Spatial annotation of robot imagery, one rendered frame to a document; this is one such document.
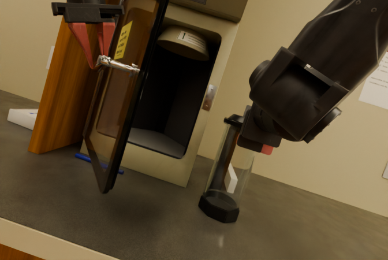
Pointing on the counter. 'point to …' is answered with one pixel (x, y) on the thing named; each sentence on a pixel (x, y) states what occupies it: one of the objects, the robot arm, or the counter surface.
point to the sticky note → (123, 41)
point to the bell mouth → (185, 43)
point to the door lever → (104, 61)
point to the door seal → (144, 77)
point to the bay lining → (174, 94)
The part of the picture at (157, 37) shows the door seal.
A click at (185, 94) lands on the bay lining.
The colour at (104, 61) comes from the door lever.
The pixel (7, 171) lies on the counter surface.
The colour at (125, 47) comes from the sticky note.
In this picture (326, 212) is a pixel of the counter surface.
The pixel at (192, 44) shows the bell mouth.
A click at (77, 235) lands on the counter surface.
